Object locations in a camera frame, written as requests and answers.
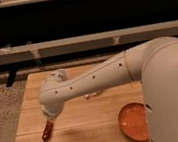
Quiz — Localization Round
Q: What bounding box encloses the orange round plate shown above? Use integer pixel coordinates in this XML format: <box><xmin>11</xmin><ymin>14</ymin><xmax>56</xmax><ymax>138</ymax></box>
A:
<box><xmin>118</xmin><ymin>102</ymin><xmax>150</xmax><ymax>142</ymax></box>

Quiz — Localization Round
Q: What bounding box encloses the small white object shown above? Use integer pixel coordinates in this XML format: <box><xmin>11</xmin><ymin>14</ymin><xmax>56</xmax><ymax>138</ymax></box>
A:
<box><xmin>83</xmin><ymin>91</ymin><xmax>102</xmax><ymax>99</ymax></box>

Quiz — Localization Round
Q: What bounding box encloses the grey horizontal rail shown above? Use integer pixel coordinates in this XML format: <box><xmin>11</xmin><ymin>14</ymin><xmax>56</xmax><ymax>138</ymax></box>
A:
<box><xmin>0</xmin><ymin>20</ymin><xmax>178</xmax><ymax>65</ymax></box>

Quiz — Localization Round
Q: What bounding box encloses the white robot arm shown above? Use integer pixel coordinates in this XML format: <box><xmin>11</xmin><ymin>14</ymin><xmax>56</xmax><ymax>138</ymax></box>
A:
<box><xmin>39</xmin><ymin>36</ymin><xmax>178</xmax><ymax>142</ymax></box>

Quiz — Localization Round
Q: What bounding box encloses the black table leg bracket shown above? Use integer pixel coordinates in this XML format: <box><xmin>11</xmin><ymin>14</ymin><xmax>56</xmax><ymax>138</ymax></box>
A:
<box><xmin>6</xmin><ymin>69</ymin><xmax>18</xmax><ymax>87</ymax></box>

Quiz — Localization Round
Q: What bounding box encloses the wooden table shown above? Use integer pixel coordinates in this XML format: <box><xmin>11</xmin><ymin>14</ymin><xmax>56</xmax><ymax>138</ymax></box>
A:
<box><xmin>15</xmin><ymin>71</ymin><xmax>143</xmax><ymax>142</ymax></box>

